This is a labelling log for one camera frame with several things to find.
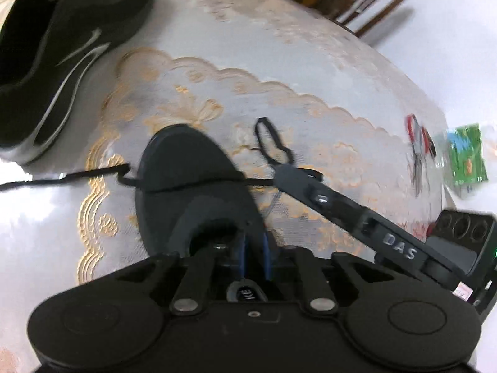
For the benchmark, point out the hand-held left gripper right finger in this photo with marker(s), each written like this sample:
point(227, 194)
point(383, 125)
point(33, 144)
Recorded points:
point(266, 256)

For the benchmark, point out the black sneaker with lace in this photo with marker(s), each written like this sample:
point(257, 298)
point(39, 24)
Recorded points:
point(186, 163)

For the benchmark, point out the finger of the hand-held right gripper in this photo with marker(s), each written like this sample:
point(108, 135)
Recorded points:
point(322, 198)

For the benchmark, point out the black shoelace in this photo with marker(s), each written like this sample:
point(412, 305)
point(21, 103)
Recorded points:
point(97, 171)

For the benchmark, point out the floral lace tablecloth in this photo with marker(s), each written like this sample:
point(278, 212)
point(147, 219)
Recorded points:
point(310, 66)

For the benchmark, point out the black sneaker with silver sole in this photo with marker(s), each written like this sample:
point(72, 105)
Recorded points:
point(116, 7)

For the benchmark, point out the green printed plastic bag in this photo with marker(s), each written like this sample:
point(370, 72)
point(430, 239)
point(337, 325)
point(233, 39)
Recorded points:
point(468, 151)

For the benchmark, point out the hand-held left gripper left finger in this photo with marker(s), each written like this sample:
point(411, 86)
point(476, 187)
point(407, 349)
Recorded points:
point(242, 256)

